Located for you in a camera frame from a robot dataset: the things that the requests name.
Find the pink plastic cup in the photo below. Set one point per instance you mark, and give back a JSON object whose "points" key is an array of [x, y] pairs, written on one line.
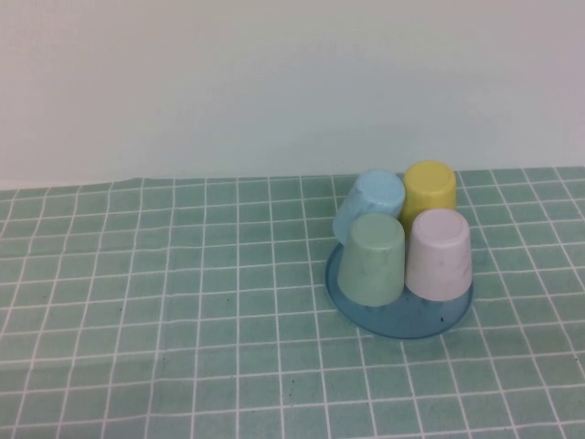
{"points": [[439, 260]]}

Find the light blue plastic cup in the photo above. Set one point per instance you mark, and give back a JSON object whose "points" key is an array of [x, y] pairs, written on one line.
{"points": [[370, 196]]}

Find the green plastic cup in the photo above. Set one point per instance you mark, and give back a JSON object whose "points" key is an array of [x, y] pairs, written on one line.
{"points": [[372, 265]]}

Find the yellow plastic cup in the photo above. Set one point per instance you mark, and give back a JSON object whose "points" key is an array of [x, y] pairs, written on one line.
{"points": [[429, 187]]}

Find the blue cup stand with pegs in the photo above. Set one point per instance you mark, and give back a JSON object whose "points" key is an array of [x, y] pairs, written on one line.
{"points": [[411, 322]]}

